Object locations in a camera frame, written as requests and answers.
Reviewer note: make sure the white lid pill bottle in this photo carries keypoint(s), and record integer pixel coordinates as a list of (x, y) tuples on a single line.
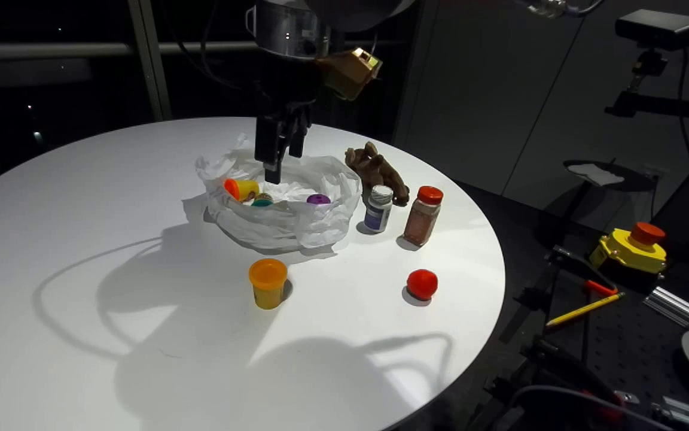
[(378, 211)]

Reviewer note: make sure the red toy tomato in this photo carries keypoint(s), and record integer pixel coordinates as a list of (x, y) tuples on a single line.
[(421, 286)]

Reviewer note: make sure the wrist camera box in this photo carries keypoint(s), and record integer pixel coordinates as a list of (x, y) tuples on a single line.
[(353, 70)]

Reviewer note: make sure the grey window post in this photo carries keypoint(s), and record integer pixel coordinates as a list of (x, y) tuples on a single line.
[(148, 60)]

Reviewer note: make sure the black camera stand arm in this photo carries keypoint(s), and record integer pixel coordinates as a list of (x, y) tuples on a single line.
[(662, 104)]

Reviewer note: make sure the grey horizontal railing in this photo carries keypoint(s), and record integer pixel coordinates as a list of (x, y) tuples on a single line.
[(58, 51)]

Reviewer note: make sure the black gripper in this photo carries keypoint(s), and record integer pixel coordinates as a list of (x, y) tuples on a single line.
[(286, 88)]

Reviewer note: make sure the yellow pencil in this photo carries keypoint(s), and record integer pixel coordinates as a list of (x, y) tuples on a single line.
[(585, 310)]

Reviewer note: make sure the black camera on stand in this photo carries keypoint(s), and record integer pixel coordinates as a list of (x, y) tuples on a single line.
[(661, 27)]

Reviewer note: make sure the purple toy fruit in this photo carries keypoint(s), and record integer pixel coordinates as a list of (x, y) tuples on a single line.
[(318, 197)]

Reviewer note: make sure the black perforated breadboard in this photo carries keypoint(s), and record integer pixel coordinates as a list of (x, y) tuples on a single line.
[(599, 351)]

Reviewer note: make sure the red lid spice jar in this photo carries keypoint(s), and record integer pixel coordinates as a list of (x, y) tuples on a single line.
[(423, 217)]

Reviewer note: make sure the brown moose plush toy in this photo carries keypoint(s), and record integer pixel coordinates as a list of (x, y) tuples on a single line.
[(372, 164)]

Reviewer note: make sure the aluminium extrusion rail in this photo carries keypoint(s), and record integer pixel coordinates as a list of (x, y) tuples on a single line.
[(680, 304)]

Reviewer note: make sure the white flat sheet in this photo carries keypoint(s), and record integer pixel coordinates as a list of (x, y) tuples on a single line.
[(595, 174)]

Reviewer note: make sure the yellow emergency stop button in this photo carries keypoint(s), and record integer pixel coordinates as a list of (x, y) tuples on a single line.
[(629, 248)]

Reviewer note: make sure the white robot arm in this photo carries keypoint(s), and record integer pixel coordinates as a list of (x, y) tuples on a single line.
[(296, 25)]

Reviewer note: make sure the white plastic bag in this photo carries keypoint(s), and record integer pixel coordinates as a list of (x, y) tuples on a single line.
[(281, 228)]

